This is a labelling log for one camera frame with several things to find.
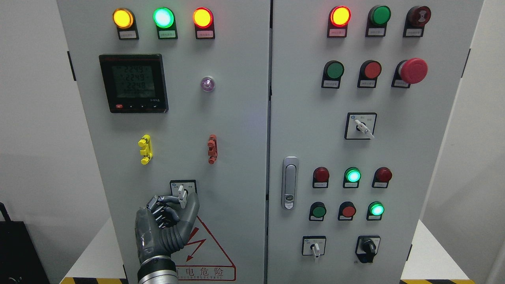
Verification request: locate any small green push button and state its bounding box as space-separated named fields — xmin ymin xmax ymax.
xmin=309 ymin=202 xmax=327 ymax=221

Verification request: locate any grey left cabinet door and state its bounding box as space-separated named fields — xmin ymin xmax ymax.
xmin=57 ymin=0 xmax=270 ymax=284

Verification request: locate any dark red indicator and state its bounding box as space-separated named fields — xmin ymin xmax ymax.
xmin=372 ymin=167 xmax=393 ymax=189
xmin=312 ymin=166 xmax=330 ymax=189

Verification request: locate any white rotary selector switch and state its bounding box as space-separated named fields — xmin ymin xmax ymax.
xmin=170 ymin=179 xmax=197 ymax=209

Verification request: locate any black bag at left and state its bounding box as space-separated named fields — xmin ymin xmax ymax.
xmin=0 ymin=203 xmax=49 ymax=284

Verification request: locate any green lit button lower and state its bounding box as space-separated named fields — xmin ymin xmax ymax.
xmin=366 ymin=201 xmax=385 ymax=221

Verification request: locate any grey right cabinet door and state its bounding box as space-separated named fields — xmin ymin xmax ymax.
xmin=267 ymin=0 xmax=483 ymax=284

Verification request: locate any red lit indicator right door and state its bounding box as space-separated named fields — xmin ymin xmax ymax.
xmin=327 ymin=6 xmax=351 ymax=38

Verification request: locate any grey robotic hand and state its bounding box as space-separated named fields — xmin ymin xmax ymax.
xmin=135 ymin=192 xmax=200 ymax=264

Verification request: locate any red emergency stop mushroom button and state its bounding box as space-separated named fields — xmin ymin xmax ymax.
xmin=391 ymin=58 xmax=428 ymax=88

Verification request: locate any dark red indicator left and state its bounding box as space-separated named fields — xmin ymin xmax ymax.
xmin=312 ymin=166 xmax=330 ymax=189

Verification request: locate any black knob selector switch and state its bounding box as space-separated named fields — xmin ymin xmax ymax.
xmin=355 ymin=235 xmax=381 ymax=263

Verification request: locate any silver door handle lock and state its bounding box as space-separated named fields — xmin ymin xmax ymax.
xmin=281 ymin=156 xmax=299 ymax=210

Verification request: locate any white selector switch upper right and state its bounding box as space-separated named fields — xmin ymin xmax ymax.
xmin=344 ymin=112 xmax=377 ymax=140

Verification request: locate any dark red indicator right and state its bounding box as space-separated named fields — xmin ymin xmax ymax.
xmin=372 ymin=167 xmax=393 ymax=189

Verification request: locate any red-rimmed lit indicator light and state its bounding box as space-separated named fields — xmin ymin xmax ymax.
xmin=193 ymin=7 xmax=215 ymax=39

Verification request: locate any grey cabinet door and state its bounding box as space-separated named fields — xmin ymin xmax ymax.
xmin=267 ymin=0 xmax=483 ymax=284
xmin=57 ymin=0 xmax=270 ymax=284

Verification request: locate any green unlit indicator top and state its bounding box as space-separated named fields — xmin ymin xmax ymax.
xmin=365 ymin=5 xmax=391 ymax=37

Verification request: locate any dark red buzzer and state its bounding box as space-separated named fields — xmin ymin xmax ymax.
xmin=403 ymin=6 xmax=431 ymax=38

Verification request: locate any small clear bulb lamp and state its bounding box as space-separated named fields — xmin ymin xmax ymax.
xmin=200 ymin=76 xmax=216 ymax=92

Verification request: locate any yellow indicator light top left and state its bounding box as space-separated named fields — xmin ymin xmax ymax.
xmin=112 ymin=7 xmax=139 ymax=40

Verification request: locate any small red push button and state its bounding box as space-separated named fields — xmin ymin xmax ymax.
xmin=338 ymin=201 xmax=357 ymax=221

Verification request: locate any green lit indicator light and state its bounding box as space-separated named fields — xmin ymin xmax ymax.
xmin=153 ymin=7 xmax=178 ymax=40

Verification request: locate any black digital power meter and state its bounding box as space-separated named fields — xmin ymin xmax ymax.
xmin=99 ymin=54 xmax=169 ymax=113

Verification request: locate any white selector switch lower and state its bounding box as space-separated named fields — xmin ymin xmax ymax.
xmin=301 ymin=235 xmax=327 ymax=259

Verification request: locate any green lit indicator middle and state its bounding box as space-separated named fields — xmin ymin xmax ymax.
xmin=342 ymin=167 xmax=361 ymax=189

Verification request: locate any red electric hazard warning sticker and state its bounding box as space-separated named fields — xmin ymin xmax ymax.
xmin=172 ymin=217 xmax=237 ymax=282

